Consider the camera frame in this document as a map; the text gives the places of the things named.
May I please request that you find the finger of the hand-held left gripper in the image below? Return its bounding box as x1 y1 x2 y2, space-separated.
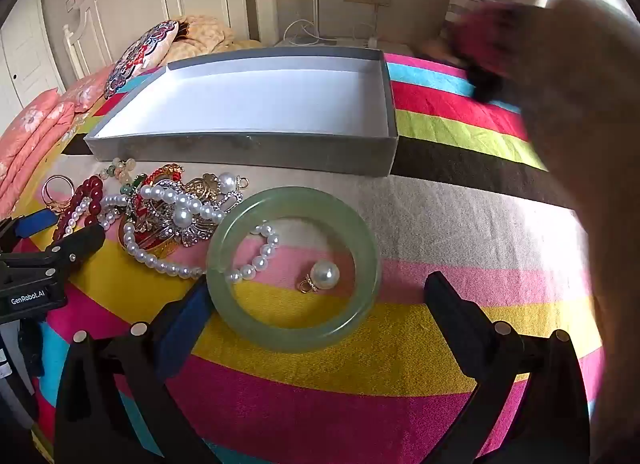
45 223 107 273
0 209 57 255

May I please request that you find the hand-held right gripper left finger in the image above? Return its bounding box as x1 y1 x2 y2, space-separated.
54 274 221 464

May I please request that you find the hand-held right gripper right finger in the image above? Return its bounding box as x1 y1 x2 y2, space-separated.
424 271 593 464

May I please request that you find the gold flower ring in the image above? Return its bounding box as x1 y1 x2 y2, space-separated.
41 174 76 215

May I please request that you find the red bead bracelet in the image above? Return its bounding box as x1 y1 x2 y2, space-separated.
52 175 106 242

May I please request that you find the red cord charm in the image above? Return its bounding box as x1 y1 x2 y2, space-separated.
117 217 171 260

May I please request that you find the green enamel brooch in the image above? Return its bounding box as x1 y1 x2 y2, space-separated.
117 174 151 215

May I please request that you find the white pearl necklace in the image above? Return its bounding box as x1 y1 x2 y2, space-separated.
100 184 281 285

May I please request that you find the pale bead bracelet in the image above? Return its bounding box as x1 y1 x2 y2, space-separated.
97 157 138 185

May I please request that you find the silver rhinestone brooch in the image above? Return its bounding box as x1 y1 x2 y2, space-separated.
150 194 226 247

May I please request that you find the green jade bangle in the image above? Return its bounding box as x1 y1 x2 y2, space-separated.
206 187 382 355

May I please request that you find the grey cardboard box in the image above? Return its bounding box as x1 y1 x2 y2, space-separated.
82 47 401 177

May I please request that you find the pink floral quilt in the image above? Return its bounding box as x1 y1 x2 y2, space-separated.
0 67 118 217

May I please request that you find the red gold brooch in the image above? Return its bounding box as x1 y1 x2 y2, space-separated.
147 163 187 195

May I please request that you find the pearl pendant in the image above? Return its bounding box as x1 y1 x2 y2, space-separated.
299 260 342 295

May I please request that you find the striped blanket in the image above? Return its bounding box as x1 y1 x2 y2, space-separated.
0 52 606 464

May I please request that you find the white wardrobe door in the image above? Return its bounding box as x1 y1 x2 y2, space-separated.
0 0 66 112

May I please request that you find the patterned round pillow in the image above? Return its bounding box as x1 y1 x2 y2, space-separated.
102 19 181 100

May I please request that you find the beige fuzzy blanket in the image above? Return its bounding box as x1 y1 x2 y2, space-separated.
167 14 263 62

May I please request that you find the beige fuzzy sleeve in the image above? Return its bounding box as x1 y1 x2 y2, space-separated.
417 0 640 295

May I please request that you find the white charger cable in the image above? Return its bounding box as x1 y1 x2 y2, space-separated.
352 3 381 45

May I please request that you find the coiled white cable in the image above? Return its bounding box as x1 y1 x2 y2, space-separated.
282 19 341 45

